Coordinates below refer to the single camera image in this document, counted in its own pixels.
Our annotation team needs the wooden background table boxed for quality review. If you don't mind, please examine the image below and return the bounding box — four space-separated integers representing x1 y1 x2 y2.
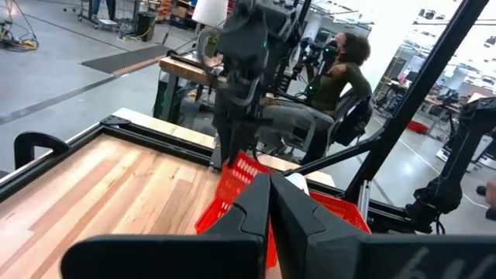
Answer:
153 53 229 125

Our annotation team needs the black hook bracket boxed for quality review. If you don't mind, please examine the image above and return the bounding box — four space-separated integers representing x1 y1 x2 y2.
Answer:
13 131 71 171

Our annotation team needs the red bin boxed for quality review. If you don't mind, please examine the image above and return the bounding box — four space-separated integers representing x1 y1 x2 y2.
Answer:
406 119 429 135

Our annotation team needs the dark metal stand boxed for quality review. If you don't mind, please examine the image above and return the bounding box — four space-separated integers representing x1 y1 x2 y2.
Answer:
405 95 496 236

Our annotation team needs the red plastic basket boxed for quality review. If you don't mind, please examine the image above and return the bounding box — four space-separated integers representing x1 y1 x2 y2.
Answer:
195 191 372 269
215 150 272 202

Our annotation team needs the black floor mat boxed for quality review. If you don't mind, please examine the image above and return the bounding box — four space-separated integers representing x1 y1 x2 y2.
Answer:
80 44 174 77

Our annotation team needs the white lamp shade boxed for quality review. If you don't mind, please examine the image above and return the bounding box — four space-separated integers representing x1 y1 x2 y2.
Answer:
191 0 229 29

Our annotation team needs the metal wheeled cart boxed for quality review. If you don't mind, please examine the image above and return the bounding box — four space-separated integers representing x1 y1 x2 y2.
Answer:
77 0 121 31

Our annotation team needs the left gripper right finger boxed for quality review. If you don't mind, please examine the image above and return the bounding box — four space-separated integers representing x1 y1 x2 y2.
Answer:
270 173 496 279

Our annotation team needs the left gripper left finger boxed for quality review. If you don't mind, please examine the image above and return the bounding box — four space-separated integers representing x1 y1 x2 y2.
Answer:
60 173 271 279

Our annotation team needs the black office chair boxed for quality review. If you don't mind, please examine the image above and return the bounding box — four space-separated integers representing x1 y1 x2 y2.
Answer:
301 88 375 166

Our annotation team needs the black floor bin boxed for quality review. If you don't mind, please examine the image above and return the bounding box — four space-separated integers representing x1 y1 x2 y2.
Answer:
135 10 157 43

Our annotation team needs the black aluminium rig frame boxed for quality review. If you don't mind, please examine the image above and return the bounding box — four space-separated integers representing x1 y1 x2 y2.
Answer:
0 0 491 236

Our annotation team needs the background workbench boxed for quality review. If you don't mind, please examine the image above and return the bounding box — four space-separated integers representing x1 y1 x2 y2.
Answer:
381 53 477 133

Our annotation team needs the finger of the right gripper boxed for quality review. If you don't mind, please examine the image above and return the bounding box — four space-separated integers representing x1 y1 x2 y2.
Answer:
219 131 235 167
232 130 251 166

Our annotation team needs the person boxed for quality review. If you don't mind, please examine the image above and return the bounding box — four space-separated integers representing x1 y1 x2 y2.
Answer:
257 32 373 156
91 0 117 20

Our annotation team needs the white plastic bin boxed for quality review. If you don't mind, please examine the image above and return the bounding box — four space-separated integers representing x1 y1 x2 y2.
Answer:
285 172 311 195

